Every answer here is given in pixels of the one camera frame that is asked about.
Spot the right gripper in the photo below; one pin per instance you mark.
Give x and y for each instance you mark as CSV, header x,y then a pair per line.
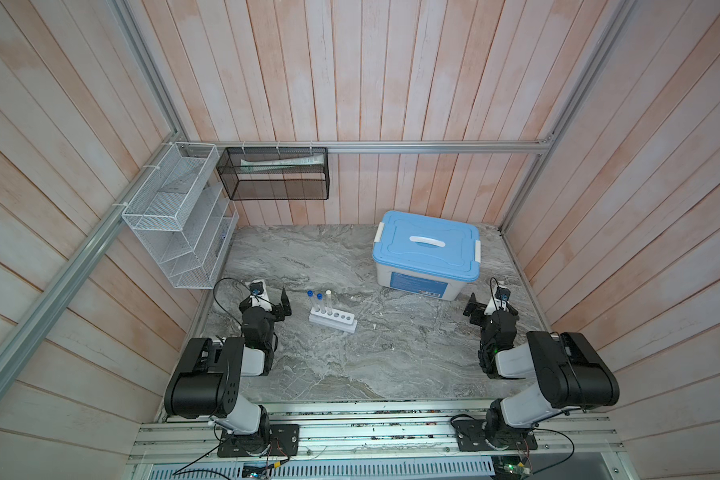
x,y
479,309

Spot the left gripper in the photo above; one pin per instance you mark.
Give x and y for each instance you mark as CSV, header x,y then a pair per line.
x,y
277,309

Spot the white plastic storage bin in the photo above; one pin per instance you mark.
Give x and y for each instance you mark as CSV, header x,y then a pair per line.
x,y
419,283

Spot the blue plastic bin lid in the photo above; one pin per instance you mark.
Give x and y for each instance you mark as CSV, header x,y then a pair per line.
x,y
428,245

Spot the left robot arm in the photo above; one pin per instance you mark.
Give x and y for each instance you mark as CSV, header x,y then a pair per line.
x,y
207,381

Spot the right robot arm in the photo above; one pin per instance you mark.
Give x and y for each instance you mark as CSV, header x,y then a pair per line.
x,y
568,374

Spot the white test tube rack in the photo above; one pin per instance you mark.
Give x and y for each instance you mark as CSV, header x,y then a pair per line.
x,y
336,319

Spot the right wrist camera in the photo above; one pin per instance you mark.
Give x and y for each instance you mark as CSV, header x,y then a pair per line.
x,y
502,294

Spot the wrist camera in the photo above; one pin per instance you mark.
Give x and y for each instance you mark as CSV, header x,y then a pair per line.
x,y
502,294
257,289

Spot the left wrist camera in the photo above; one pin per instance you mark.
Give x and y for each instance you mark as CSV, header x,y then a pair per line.
x,y
257,289

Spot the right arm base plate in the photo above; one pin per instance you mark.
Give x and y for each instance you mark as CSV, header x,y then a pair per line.
x,y
478,435

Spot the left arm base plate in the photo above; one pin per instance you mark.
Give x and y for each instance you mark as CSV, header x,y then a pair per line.
x,y
274,440

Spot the black wire mesh basket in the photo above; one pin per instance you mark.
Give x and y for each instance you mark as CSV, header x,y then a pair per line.
x,y
275,173

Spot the white wire mesh shelf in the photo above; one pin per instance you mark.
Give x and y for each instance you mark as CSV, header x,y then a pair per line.
x,y
183,219

